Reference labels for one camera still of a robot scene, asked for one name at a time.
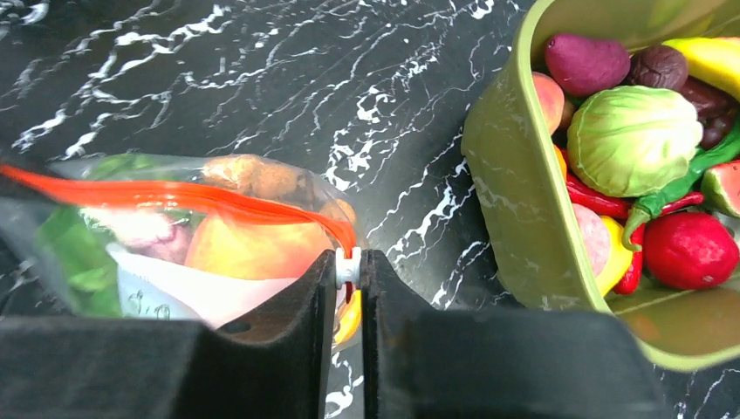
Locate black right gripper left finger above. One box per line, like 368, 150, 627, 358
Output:
1, 251, 336, 418

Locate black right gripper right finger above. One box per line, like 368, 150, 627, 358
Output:
360, 251, 670, 418

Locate green lettuce toy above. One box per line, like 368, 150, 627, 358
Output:
37, 154, 160, 318

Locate pink sweet potato toy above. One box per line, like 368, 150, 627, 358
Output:
83, 208, 193, 264

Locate orange pumpkin toy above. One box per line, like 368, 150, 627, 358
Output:
181, 210, 339, 280

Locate clear zip top bag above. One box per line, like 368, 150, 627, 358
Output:
1, 152, 366, 328

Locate brown nuts cluster toy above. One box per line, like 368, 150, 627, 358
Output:
201, 155, 315, 205

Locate yellow bell pepper toy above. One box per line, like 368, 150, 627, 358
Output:
332, 290, 361, 346

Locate olive green plastic bin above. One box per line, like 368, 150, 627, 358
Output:
462, 1, 739, 371

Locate red chili pepper toy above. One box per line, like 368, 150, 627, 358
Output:
555, 147, 704, 221

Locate pink peach toy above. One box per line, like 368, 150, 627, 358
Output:
531, 72, 565, 134

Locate green cabbage toy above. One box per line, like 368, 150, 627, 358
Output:
567, 86, 703, 197

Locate dark red beet toy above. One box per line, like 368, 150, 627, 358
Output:
544, 33, 631, 97

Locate watermelon slice toy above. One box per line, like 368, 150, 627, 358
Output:
700, 160, 739, 218

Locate green chili pepper toy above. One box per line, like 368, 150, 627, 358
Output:
621, 116, 739, 252

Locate dark brown round toy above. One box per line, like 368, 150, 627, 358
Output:
623, 45, 689, 91

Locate dark red dates toy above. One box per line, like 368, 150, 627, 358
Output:
680, 76, 739, 150

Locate yellow banana toy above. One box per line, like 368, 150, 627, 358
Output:
662, 37, 739, 100

